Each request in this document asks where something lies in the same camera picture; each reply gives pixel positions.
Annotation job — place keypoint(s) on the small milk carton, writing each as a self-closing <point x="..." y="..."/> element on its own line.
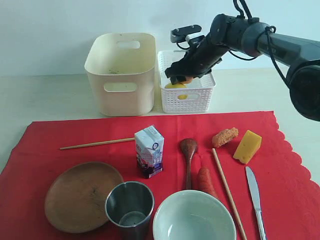
<point x="149" y="144"/>

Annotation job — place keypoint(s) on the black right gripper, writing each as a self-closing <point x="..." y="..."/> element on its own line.
<point x="198" y="62"/>

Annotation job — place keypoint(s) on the dark wooden spoon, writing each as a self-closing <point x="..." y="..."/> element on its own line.
<point x="188" y="147"/>

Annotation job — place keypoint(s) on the yellow lemon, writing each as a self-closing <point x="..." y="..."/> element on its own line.
<point x="178" y="86"/>

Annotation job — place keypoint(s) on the stainless steel cup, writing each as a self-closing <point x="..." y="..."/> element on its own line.
<point x="129" y="206"/>

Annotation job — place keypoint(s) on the white perforated plastic basket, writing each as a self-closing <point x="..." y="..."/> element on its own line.
<point x="194" y="98"/>

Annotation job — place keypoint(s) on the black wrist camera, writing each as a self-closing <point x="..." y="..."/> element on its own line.
<point x="178" y="35"/>

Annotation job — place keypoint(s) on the brown egg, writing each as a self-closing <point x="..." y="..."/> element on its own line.
<point x="187" y="80"/>

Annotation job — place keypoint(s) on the steel table knife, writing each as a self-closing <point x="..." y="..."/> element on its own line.
<point x="255" y="197"/>

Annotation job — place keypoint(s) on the pale green ceramic bowl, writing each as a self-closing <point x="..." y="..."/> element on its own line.
<point x="193" y="215"/>

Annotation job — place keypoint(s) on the wooden chopstick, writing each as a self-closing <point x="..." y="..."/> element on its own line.
<point x="229" y="195"/>
<point x="98" y="143"/>

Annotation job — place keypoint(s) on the fried chicken nugget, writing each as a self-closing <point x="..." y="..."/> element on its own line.
<point x="224" y="137"/>

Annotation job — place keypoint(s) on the red table cloth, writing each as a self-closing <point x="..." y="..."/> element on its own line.
<point x="290" y="201"/>

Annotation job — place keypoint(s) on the left wooden chopstick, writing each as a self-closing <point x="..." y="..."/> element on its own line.
<point x="98" y="143"/>

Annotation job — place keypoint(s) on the right wooden chopstick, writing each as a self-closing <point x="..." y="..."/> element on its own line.
<point x="229" y="195"/>

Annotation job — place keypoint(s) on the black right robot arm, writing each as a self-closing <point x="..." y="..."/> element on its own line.
<point x="255" y="38"/>

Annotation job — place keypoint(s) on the orange carrot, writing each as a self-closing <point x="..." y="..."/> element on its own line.
<point x="205" y="182"/>

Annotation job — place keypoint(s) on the yellow cheese wedge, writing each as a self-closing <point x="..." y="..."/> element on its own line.
<point x="247" y="148"/>

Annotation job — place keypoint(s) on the brown wooden plate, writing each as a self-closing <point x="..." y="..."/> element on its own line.
<point x="75" y="202"/>

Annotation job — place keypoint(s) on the cream plastic bin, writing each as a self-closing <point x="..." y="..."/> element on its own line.
<point x="121" y="72"/>

